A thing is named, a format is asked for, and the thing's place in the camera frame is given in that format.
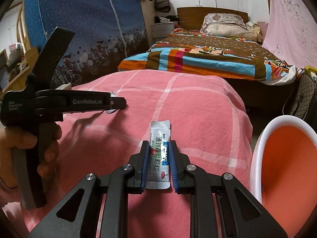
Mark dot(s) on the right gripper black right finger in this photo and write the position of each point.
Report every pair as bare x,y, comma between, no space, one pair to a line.
220,205

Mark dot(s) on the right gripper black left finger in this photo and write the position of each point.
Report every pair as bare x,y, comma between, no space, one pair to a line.
97,206

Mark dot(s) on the white medicine sachet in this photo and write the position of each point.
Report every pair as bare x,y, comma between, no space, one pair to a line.
158,177

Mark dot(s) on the person's left hand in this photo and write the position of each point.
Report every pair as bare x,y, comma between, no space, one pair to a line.
16,166

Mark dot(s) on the pink checkered tablecloth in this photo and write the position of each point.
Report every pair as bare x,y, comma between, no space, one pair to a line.
208,121

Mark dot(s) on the orange bin with white rim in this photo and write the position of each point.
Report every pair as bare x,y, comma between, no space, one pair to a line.
283,172

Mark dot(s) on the blue starry wardrobe cover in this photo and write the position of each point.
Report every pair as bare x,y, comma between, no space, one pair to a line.
106,32

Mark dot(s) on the bed with colourful blanket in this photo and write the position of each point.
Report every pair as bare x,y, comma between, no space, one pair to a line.
196,53

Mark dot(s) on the white nightstand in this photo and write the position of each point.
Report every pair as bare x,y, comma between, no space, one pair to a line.
161,30

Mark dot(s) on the checkered grey bag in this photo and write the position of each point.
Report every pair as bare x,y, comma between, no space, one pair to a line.
298,102

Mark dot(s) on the yellow power strip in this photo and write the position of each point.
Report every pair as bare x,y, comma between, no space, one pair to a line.
311,70

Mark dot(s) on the grey hanging handbag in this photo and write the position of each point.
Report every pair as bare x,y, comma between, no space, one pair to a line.
162,6

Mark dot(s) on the floral pillow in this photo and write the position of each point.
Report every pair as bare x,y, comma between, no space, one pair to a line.
230,26

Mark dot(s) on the wooden bed headboard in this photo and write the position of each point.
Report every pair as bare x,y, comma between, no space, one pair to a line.
191,18

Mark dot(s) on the pink hanging sheet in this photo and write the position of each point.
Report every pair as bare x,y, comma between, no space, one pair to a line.
291,33

